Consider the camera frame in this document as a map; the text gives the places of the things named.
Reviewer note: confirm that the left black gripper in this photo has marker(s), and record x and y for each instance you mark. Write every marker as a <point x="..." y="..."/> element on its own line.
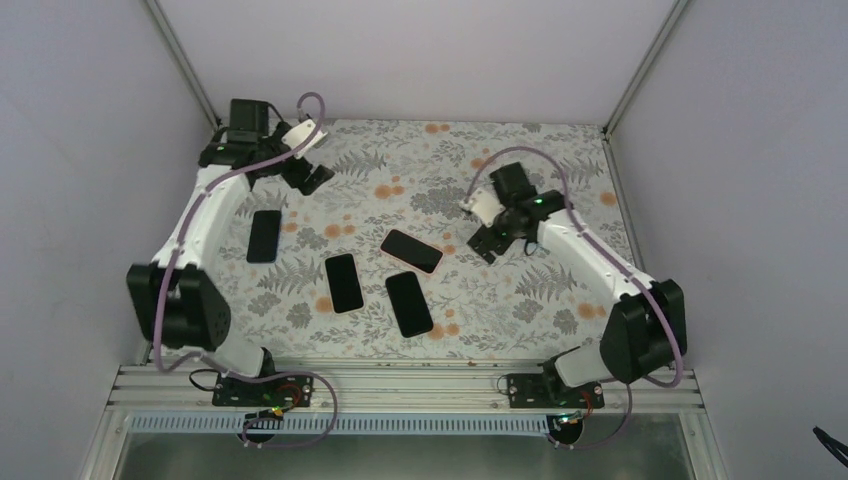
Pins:
<point x="296" y="178"/>

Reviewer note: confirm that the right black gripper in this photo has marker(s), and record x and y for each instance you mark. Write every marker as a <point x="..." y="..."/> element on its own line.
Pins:
<point x="499" y="246"/>

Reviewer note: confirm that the blue smartphone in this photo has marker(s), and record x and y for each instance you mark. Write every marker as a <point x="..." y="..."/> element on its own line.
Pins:
<point x="264" y="237"/>

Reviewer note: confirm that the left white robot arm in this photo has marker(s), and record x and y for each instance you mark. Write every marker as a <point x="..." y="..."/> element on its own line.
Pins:
<point x="178" y="306"/>

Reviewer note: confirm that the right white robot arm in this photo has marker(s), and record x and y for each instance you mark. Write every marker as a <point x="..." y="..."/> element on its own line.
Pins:
<point x="645" y="333"/>

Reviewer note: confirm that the phone in pink case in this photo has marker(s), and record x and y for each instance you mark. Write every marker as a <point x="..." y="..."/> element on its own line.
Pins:
<point x="411" y="251"/>

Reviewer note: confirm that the black phone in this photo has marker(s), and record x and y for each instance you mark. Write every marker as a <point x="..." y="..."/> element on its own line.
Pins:
<point x="409" y="304"/>

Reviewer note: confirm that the phone in peach case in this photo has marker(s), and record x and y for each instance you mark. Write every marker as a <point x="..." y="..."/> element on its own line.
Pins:
<point x="344" y="284"/>

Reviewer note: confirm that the floral patterned mat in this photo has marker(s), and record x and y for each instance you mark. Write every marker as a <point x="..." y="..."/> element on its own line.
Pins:
<point x="411" y="176"/>

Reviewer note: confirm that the black object at corner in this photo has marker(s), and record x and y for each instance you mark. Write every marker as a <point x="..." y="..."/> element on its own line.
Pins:
<point x="835" y="447"/>

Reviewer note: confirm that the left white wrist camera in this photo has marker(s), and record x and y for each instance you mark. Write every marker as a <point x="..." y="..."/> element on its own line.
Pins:
<point x="304" y="133"/>

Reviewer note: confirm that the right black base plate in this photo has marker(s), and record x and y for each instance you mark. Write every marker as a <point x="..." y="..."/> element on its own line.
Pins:
<point x="535" y="391"/>

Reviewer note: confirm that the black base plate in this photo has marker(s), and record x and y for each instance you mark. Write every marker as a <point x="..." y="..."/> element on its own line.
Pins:
<point x="535" y="391"/>
<point x="285" y="392"/>

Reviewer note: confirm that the perforated cable duct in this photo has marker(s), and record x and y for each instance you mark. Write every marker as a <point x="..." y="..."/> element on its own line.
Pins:
<point x="344" y="424"/>

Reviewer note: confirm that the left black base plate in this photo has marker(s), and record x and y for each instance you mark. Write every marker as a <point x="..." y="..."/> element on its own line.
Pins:
<point x="285" y="392"/>

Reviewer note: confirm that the aluminium rail frame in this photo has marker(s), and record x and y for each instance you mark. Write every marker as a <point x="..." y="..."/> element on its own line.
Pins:
<point x="372" y="386"/>

